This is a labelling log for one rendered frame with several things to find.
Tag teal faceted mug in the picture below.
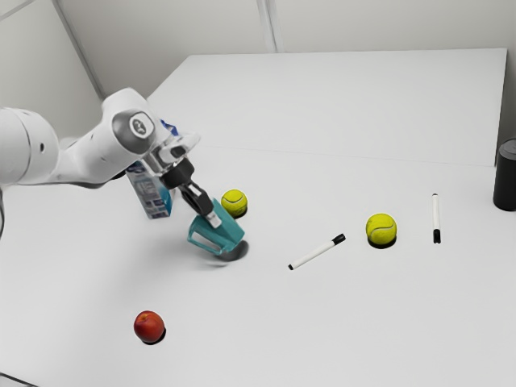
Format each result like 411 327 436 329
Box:
186 197 247 256

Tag yellow tennis ball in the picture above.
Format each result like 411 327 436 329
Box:
365 213 397 246
220 189 248 218

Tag red apple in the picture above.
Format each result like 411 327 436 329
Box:
133 310 166 343

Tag blue white carton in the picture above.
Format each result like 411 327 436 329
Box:
124 118 181 220

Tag black cylinder container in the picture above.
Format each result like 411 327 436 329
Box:
493 138 516 211

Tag white marker black cap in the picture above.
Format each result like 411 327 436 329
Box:
287 232 347 271
431 193 442 244

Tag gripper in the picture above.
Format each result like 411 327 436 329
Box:
161 157 223 229

